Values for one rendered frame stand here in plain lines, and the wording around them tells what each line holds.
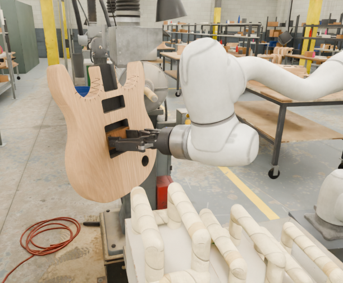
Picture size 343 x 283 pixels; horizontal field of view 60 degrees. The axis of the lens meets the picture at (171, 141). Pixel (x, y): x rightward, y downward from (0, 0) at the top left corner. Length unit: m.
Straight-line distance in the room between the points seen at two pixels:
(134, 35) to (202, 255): 0.84
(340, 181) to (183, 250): 0.90
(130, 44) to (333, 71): 0.67
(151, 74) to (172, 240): 0.96
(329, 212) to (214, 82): 0.99
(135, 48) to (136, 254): 0.76
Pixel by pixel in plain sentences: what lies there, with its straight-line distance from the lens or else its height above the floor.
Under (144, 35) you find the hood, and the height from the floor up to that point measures 1.50.
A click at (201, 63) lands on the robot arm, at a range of 0.60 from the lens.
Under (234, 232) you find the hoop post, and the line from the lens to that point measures 0.78.
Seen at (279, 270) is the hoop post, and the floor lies 1.10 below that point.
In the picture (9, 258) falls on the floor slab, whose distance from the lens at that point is 2.51.
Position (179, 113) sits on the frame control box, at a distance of 1.56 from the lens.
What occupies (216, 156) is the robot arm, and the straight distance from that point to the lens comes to 0.67.
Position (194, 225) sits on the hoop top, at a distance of 0.54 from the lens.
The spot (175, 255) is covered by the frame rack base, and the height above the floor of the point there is 1.10.
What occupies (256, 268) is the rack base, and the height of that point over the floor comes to 1.02.
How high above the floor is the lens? 1.53
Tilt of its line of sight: 21 degrees down
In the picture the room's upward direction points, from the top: 1 degrees clockwise
